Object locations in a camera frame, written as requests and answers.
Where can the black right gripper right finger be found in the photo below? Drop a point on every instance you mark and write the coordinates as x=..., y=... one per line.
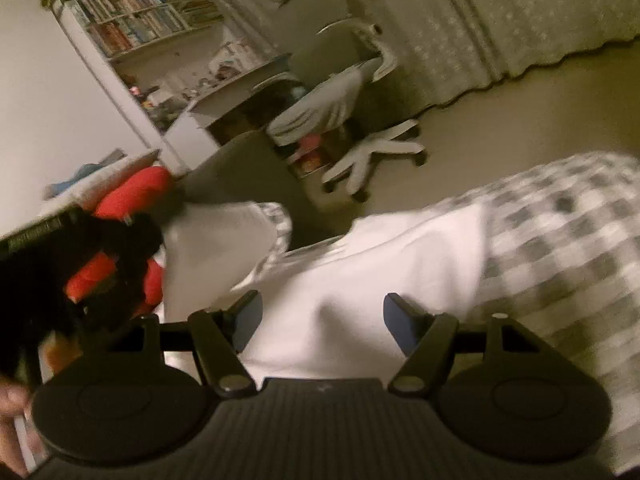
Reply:
x=425, y=339

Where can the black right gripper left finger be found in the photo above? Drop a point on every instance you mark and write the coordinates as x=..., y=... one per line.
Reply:
x=219, y=337

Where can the white long sleeve shirt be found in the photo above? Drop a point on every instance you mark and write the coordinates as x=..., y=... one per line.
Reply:
x=322, y=305

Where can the person's hand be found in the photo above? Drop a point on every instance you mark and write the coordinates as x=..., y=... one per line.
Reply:
x=15, y=403

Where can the lower red plush cushion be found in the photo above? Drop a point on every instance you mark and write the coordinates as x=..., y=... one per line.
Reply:
x=99, y=274

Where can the red plush cushion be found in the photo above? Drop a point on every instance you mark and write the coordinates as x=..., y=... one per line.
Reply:
x=99, y=274
x=137, y=194

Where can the white grey pillow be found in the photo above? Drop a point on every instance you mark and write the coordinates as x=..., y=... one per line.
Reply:
x=88, y=191

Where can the upper red plush cushion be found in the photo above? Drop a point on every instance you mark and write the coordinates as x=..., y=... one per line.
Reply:
x=137, y=194

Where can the blue plush toy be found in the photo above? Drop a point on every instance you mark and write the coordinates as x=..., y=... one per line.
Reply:
x=55, y=189

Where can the grey white checkered bedsheet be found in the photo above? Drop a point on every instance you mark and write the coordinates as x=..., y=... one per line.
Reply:
x=563, y=260

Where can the white desk with shelves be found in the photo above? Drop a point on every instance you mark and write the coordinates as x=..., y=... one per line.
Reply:
x=174, y=68

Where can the grey white office chair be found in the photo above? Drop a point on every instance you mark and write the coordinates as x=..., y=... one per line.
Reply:
x=340, y=85

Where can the grey star patterned curtain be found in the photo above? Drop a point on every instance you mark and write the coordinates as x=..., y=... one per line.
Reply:
x=443, y=48

